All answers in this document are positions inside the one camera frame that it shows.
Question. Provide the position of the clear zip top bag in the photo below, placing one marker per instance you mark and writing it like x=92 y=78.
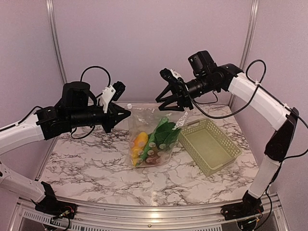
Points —
x=146 y=117

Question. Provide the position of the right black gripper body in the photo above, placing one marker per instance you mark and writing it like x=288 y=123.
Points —
x=184 y=95

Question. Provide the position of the aluminium frame post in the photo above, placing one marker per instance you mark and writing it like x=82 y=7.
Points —
x=55 y=40
x=250 y=32

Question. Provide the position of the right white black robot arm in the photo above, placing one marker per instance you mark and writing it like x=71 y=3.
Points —
x=208 y=76

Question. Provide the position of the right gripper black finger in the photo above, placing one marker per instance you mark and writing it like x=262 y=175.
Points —
x=170 y=104
x=167 y=95

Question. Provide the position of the brown bread bun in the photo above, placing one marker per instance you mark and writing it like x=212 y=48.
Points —
x=153 y=160

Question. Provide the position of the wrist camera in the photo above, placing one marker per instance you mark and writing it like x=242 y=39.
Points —
x=170 y=75
x=111 y=93

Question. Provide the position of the green white bok choy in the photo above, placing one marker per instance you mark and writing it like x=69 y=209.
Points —
x=161 y=141

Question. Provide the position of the right aluminium frame post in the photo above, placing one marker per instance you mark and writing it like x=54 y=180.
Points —
x=250 y=32

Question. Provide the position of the left aluminium frame post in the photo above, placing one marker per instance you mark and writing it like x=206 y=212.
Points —
x=55 y=40

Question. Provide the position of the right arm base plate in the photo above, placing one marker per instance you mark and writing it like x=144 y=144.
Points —
x=240 y=210

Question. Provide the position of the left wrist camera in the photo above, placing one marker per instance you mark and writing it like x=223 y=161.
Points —
x=111 y=93

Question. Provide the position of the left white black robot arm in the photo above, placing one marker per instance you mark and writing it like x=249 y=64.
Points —
x=78 y=107

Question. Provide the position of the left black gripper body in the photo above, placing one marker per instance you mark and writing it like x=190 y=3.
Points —
x=81 y=117

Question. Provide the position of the front aluminium rail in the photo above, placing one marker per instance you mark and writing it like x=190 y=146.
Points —
x=92 y=216

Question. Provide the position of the beige perforated plastic basket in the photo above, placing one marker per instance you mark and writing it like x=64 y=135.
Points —
x=209 y=147

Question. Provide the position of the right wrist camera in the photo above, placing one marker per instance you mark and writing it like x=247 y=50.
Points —
x=170 y=75

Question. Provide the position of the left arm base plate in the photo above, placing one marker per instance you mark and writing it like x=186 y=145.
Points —
x=58 y=209

